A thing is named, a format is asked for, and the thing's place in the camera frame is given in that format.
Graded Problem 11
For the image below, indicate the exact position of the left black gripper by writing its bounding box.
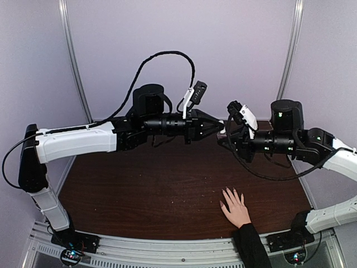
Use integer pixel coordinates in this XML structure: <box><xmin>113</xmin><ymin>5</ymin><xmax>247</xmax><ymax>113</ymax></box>
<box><xmin>144</xmin><ymin>107</ymin><xmax>226</xmax><ymax>146</ymax></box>

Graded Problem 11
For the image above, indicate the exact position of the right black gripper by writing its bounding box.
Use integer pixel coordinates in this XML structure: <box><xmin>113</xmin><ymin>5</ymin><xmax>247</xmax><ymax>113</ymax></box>
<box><xmin>216</xmin><ymin>125</ymin><xmax>296</xmax><ymax>164</ymax></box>

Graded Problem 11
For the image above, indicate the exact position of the white nail polish cap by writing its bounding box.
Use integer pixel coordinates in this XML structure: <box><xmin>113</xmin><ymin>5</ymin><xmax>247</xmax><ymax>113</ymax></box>
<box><xmin>219</xmin><ymin>120</ymin><xmax>226</xmax><ymax>135</ymax></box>

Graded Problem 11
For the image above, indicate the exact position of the purple nail polish bottle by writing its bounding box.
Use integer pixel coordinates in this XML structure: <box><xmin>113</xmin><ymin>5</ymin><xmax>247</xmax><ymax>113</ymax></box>
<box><xmin>216</xmin><ymin>132</ymin><xmax>227</xmax><ymax>140</ymax></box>

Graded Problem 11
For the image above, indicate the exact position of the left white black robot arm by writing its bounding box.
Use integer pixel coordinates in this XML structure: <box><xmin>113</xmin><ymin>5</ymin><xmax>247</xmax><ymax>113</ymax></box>
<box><xmin>18</xmin><ymin>82</ymin><xmax>224</xmax><ymax>248</ymax></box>

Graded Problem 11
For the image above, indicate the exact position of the black sleeved forearm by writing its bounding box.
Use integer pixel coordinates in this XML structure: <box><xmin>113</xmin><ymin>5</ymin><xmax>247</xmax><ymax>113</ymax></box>
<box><xmin>233</xmin><ymin>223</ymin><xmax>272</xmax><ymax>268</ymax></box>

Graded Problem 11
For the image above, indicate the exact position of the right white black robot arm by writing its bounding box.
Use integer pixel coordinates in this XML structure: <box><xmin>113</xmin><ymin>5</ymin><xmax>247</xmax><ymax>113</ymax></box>
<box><xmin>218</xmin><ymin>99</ymin><xmax>356</xmax><ymax>181</ymax></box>

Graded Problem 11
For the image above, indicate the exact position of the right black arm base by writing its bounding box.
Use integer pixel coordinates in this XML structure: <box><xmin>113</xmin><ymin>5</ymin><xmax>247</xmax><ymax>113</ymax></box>
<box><xmin>266</xmin><ymin>210</ymin><xmax>315</xmax><ymax>252</ymax></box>

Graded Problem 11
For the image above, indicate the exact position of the person's bare hand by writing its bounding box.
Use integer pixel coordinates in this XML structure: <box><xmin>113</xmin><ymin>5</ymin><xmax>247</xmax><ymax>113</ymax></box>
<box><xmin>220</xmin><ymin>188</ymin><xmax>252</xmax><ymax>228</ymax></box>

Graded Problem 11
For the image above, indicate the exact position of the right green circuit board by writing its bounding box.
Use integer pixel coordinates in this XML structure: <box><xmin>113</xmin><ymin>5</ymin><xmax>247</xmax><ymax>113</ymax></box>
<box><xmin>284</xmin><ymin>249</ymin><xmax>307</xmax><ymax>266</ymax></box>

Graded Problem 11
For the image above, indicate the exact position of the green circuit board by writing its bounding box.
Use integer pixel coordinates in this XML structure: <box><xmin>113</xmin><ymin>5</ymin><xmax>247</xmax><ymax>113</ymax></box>
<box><xmin>60</xmin><ymin>249</ymin><xmax>85</xmax><ymax>266</ymax></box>
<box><xmin>284</xmin><ymin>249</ymin><xmax>307</xmax><ymax>266</ymax></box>

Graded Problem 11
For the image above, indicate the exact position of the left green circuit board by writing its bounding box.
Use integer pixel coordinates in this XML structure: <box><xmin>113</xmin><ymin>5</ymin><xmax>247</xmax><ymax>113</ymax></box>
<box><xmin>60</xmin><ymin>249</ymin><xmax>85</xmax><ymax>266</ymax></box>

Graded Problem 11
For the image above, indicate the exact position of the right black braided cable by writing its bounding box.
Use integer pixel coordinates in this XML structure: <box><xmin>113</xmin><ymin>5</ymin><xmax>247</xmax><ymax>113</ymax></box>
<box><xmin>226</xmin><ymin>111</ymin><xmax>346</xmax><ymax>181</ymax></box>

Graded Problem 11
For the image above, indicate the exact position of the black braided cable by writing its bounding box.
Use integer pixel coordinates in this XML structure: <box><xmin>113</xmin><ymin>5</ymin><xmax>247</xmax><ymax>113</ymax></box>
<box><xmin>226</xmin><ymin>111</ymin><xmax>346</xmax><ymax>181</ymax></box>
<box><xmin>2</xmin><ymin>50</ymin><xmax>196</xmax><ymax>190</ymax></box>

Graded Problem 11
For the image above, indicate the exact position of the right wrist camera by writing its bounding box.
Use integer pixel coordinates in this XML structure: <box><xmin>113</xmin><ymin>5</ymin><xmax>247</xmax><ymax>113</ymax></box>
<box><xmin>227</xmin><ymin>100</ymin><xmax>258</xmax><ymax>140</ymax></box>

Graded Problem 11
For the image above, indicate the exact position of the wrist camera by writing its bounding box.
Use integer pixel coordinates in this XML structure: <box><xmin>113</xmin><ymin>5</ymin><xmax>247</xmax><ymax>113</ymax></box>
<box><xmin>176</xmin><ymin>81</ymin><xmax>208</xmax><ymax>119</ymax></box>
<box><xmin>227</xmin><ymin>100</ymin><xmax>258</xmax><ymax>140</ymax></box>

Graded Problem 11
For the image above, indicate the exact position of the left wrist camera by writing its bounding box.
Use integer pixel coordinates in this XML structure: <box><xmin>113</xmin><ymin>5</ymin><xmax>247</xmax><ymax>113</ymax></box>
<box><xmin>176</xmin><ymin>81</ymin><xmax>208</xmax><ymax>119</ymax></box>

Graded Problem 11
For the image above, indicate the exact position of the left black braided cable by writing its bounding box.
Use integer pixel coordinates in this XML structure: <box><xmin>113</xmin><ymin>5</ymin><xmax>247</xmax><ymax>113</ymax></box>
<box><xmin>2</xmin><ymin>50</ymin><xmax>196</xmax><ymax>190</ymax></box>

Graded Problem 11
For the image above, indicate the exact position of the right aluminium corner post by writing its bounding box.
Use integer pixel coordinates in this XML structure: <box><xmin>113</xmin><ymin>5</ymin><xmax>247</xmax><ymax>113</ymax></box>
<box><xmin>276</xmin><ymin>0</ymin><xmax>304</xmax><ymax>100</ymax></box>

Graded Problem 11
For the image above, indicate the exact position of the aluminium corner post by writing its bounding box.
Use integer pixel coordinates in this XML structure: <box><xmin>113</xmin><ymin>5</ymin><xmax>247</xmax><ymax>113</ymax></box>
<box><xmin>58</xmin><ymin>0</ymin><xmax>93</xmax><ymax>123</ymax></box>
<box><xmin>276</xmin><ymin>0</ymin><xmax>304</xmax><ymax>100</ymax></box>

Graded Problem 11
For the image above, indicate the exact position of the aluminium front rail frame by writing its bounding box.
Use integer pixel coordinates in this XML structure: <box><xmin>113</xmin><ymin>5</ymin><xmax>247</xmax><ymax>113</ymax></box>
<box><xmin>20</xmin><ymin>222</ymin><xmax>346</xmax><ymax>267</ymax></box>

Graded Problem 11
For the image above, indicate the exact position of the left aluminium corner post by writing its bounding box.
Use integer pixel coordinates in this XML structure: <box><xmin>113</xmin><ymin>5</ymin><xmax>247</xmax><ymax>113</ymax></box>
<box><xmin>58</xmin><ymin>0</ymin><xmax>93</xmax><ymax>123</ymax></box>

